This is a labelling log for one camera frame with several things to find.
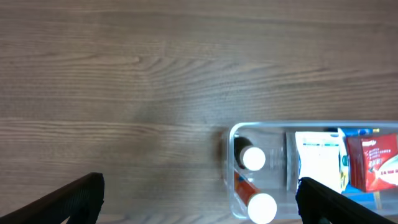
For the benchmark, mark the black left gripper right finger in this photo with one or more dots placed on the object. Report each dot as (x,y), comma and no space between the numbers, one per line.
(318,203)

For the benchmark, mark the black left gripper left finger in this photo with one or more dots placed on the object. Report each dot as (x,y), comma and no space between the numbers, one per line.
(77,202)

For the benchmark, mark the white bandage box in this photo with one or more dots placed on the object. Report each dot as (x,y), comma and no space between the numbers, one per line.
(314,155)

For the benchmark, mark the orange tube white cap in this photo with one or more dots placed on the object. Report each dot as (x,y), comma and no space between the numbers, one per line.
(261,207)

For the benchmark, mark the red sachet packet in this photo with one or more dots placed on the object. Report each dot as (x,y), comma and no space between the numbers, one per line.
(372,161)

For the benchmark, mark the dark bottle white cap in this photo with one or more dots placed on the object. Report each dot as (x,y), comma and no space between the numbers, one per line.
(247,155)

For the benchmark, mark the blue Vicks VapoDrops packet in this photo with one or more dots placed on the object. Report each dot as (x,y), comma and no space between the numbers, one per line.
(347,132)

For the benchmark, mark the clear plastic container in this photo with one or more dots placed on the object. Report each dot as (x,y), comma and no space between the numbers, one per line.
(272,178)

